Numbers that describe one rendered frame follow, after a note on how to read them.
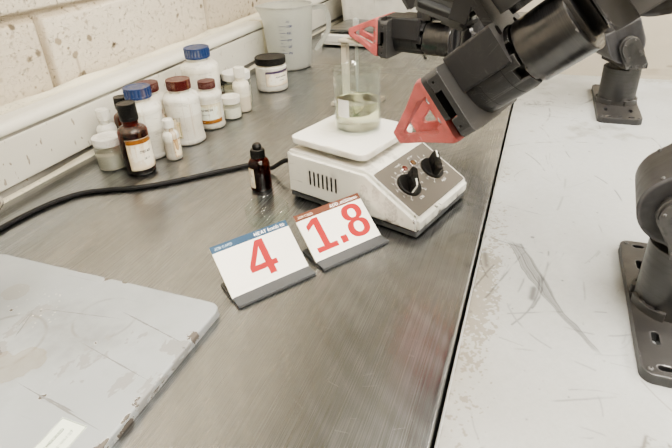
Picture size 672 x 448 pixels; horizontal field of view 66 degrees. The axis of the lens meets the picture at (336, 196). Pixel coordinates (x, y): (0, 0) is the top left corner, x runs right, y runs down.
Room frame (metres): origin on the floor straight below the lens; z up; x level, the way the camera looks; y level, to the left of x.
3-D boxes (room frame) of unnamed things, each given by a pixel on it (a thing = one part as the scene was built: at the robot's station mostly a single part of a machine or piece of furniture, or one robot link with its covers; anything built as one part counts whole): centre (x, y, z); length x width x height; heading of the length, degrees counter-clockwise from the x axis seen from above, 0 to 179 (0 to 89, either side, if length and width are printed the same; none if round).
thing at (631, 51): (0.92, -0.52, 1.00); 0.09 x 0.06 x 0.06; 2
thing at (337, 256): (0.51, 0.00, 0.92); 0.09 x 0.06 x 0.04; 123
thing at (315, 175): (0.62, -0.05, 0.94); 0.22 x 0.13 x 0.08; 51
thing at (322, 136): (0.64, -0.02, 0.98); 0.12 x 0.12 x 0.01; 50
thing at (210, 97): (0.92, 0.22, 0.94); 0.05 x 0.05 x 0.09
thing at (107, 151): (0.76, 0.35, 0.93); 0.05 x 0.05 x 0.05
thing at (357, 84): (0.65, -0.03, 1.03); 0.07 x 0.06 x 0.08; 1
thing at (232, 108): (0.96, 0.19, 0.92); 0.04 x 0.04 x 0.04
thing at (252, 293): (0.45, 0.08, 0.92); 0.09 x 0.06 x 0.04; 123
